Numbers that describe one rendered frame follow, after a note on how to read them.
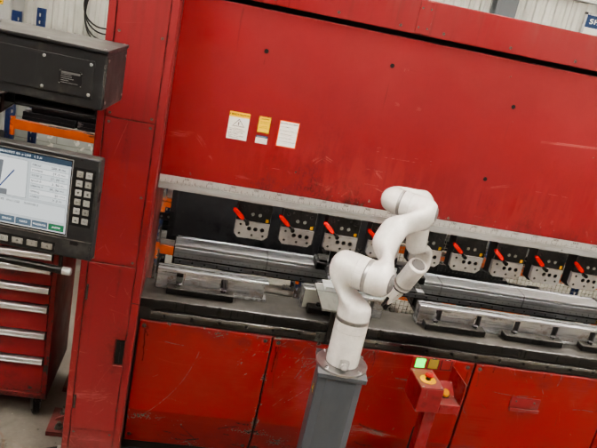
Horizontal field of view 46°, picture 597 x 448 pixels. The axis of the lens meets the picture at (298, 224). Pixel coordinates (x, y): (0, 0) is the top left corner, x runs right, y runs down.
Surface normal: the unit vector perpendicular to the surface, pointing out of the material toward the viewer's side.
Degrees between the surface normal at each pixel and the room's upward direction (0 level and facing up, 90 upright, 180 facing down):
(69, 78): 90
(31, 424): 0
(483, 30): 90
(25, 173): 90
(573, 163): 90
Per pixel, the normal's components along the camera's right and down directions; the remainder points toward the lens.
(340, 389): 0.00, 0.33
